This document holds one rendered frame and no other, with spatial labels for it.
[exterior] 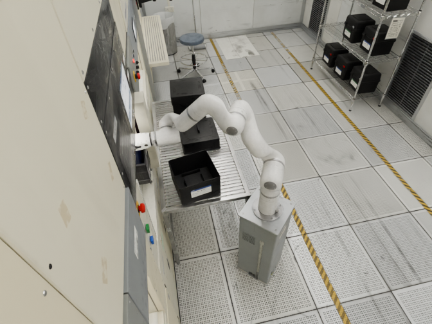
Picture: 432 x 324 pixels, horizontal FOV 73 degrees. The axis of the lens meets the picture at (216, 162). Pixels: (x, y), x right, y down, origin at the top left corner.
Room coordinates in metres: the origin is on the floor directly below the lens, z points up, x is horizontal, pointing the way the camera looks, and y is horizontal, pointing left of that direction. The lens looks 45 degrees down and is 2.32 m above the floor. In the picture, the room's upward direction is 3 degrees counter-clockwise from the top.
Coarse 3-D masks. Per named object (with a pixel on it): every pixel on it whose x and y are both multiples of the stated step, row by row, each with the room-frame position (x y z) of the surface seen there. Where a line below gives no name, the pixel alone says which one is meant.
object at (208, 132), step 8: (200, 120) 1.93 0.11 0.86; (208, 120) 1.92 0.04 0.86; (192, 128) 1.83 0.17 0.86; (200, 128) 1.83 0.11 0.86; (208, 128) 1.82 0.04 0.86; (184, 136) 1.74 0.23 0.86; (192, 136) 1.73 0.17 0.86; (200, 136) 1.73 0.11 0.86; (208, 136) 1.72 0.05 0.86; (216, 136) 1.72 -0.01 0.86; (184, 144) 1.65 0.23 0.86; (192, 144) 1.66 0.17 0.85; (200, 144) 1.67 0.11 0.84; (208, 144) 1.68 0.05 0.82; (216, 144) 1.69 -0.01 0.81; (184, 152) 1.65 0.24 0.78; (192, 152) 1.65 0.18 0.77
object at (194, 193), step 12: (192, 156) 1.46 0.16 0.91; (204, 156) 1.49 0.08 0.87; (180, 168) 1.43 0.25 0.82; (192, 168) 1.46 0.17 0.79; (204, 168) 1.47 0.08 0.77; (216, 168) 1.31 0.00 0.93; (180, 180) 1.37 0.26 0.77; (192, 180) 1.36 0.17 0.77; (204, 180) 1.33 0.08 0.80; (216, 180) 1.23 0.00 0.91; (180, 192) 1.15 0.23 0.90; (192, 192) 1.18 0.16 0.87; (204, 192) 1.20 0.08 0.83; (216, 192) 1.23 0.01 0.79
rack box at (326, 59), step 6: (336, 42) 4.19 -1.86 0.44; (324, 48) 4.18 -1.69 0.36; (330, 48) 4.02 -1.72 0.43; (336, 48) 3.99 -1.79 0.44; (342, 48) 3.99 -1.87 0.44; (324, 54) 4.15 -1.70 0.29; (330, 54) 3.95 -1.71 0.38; (336, 54) 3.93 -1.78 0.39; (324, 60) 4.11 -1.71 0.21; (330, 60) 3.94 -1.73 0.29; (330, 66) 3.93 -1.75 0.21
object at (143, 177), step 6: (144, 150) 1.26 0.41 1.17; (144, 156) 1.21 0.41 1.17; (144, 162) 1.16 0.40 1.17; (138, 168) 1.14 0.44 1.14; (144, 168) 1.15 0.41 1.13; (150, 168) 1.31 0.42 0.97; (138, 174) 1.14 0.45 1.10; (144, 174) 1.15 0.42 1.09; (150, 174) 1.22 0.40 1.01; (138, 180) 1.14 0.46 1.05; (144, 180) 1.14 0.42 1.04; (150, 180) 1.16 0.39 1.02
